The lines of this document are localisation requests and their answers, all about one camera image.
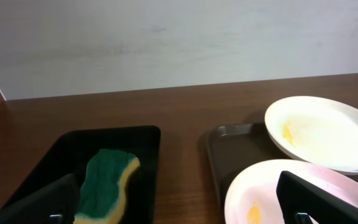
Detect pink plate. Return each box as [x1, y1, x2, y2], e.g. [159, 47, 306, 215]
[224, 159, 358, 223]

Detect cream white plate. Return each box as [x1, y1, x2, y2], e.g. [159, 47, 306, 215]
[264, 96, 358, 175]

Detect brown serving tray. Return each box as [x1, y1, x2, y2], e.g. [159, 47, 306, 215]
[206, 123, 288, 211]

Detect black plastic tray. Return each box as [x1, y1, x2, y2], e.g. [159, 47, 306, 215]
[4, 126, 161, 223]

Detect green and yellow sponge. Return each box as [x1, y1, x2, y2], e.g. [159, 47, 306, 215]
[73, 149, 140, 224]

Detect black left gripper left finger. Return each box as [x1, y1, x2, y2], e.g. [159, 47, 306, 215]
[0, 174, 80, 224]

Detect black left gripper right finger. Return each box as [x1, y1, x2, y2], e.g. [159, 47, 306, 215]
[276, 171, 358, 224]

